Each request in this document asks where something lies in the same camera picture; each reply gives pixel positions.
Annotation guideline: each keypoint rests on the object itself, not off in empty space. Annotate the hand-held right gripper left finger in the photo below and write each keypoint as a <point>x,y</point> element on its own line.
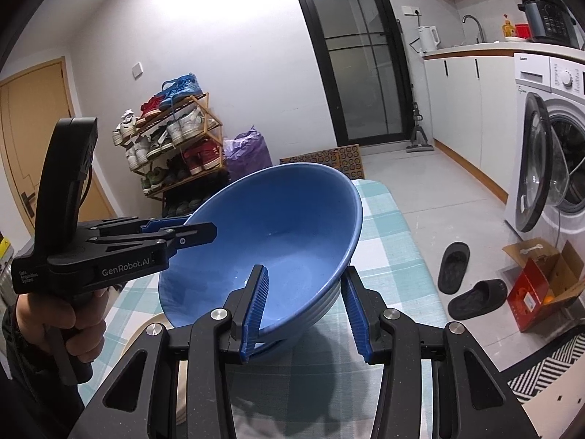
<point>256,311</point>

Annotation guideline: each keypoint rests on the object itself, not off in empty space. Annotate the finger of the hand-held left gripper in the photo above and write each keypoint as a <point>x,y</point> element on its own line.
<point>160,225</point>
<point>192,235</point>

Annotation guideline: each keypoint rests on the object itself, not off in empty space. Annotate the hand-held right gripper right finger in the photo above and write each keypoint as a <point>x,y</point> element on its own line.
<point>356,315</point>

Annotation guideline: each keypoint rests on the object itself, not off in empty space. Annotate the blue bowl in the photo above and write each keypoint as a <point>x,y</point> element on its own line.
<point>274,228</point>

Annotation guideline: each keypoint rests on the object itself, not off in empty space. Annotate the person's left forearm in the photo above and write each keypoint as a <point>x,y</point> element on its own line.
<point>23,356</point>

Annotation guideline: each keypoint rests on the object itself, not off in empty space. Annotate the person's left hand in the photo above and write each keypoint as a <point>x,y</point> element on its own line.
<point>45,311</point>

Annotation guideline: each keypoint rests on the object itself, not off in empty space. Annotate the teal checked tablecloth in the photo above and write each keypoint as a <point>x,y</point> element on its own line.
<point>393,247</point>

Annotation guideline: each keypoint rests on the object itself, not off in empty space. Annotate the wooden shoe rack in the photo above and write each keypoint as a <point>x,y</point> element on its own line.
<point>219,146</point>

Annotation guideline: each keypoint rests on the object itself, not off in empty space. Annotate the purple plastic bag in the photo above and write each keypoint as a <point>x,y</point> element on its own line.
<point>249,155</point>

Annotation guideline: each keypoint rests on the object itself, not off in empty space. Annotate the rows of shelved shoes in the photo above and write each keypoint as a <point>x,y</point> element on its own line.
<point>183,128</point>

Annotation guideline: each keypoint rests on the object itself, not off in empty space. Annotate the black slipper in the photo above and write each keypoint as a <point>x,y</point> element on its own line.
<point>454,267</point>
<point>477,302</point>

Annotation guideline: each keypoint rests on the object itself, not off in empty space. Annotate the wooden door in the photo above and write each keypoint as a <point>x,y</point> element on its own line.
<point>45,114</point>

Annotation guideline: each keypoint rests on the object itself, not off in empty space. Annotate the patterned cardboard box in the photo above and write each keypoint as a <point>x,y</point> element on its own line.
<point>347,160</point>

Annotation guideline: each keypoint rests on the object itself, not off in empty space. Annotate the open cardboard box red print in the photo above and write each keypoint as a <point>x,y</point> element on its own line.
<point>534,292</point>

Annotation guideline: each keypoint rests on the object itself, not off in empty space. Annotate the upright mop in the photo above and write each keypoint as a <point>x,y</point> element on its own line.
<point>418,144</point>

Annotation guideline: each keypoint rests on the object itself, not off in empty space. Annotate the black and white rug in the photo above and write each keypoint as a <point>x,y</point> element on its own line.
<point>548,370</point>

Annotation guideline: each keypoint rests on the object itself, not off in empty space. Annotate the white kitchen base cabinets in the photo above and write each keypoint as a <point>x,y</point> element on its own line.
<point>457,109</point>

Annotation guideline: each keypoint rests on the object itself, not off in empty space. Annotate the black framed glass door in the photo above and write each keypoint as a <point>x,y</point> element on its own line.
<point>356,55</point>

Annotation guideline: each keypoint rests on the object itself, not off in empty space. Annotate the white electric kettle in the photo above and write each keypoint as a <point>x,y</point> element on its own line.
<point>427,39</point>

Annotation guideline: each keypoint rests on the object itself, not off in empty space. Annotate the white washing machine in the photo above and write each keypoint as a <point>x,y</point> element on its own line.
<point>539,77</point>

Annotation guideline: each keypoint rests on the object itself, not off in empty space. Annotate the metal kitchen faucet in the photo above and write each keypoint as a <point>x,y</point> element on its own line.
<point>479,25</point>

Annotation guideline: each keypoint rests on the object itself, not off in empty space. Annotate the yellow bottle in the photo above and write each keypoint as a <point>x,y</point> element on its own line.
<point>508,29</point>

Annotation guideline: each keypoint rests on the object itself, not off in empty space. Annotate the red container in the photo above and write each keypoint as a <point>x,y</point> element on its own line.
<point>523,32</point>

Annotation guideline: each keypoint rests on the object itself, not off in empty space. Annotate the black pressure cooker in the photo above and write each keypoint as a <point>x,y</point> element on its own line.
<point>548,20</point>

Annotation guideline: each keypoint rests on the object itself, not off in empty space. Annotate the white wall switch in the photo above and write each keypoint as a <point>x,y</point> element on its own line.
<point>137,71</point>

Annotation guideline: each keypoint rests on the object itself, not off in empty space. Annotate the white wall socket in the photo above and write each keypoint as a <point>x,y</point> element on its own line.
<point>410,10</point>

